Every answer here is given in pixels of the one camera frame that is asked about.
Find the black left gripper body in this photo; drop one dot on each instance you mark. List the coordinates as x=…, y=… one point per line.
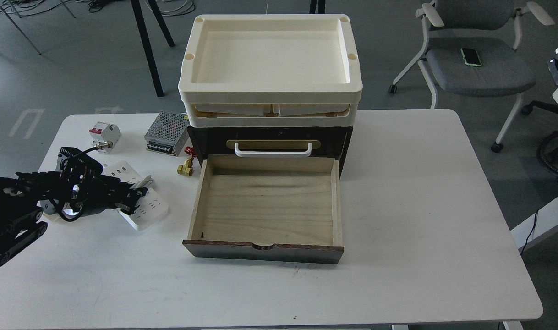
x=82, y=192

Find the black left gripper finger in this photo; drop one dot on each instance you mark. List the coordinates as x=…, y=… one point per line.
x=122, y=195

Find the white power strip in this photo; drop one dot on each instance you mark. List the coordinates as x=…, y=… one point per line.
x=152, y=207

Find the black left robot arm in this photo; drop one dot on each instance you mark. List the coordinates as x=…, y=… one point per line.
x=20, y=210

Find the cream plastic tray cabinet top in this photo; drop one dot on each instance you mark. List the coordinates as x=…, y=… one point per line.
x=271, y=70

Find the dark wooden cabinet body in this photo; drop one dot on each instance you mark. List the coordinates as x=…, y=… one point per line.
x=325, y=141

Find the white red circuit breaker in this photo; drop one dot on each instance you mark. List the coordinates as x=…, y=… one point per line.
x=104, y=135

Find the metal mesh power supply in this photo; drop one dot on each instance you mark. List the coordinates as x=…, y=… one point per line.
x=168, y=133

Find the open wooden drawer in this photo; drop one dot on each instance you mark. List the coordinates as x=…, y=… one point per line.
x=283, y=209

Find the black stand legs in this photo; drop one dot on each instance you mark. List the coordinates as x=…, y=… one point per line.
x=143, y=34

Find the green case smartphone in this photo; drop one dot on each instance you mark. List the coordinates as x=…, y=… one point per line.
x=470, y=57

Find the white side table edge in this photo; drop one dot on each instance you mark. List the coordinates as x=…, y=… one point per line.
x=537, y=227

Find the brass valve red handle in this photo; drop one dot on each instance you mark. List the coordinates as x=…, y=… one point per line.
x=186, y=169

